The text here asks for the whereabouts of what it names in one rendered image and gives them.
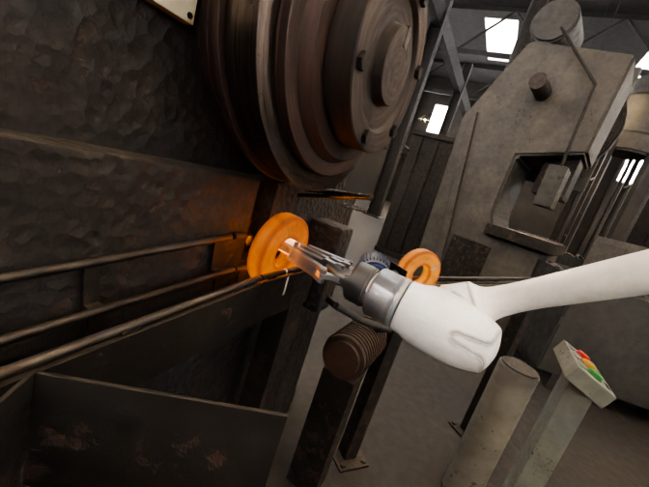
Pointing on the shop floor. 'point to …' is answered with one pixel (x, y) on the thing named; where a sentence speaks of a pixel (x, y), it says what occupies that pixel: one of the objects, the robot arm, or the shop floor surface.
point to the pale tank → (626, 148)
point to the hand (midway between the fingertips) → (282, 243)
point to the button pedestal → (558, 419)
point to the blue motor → (376, 260)
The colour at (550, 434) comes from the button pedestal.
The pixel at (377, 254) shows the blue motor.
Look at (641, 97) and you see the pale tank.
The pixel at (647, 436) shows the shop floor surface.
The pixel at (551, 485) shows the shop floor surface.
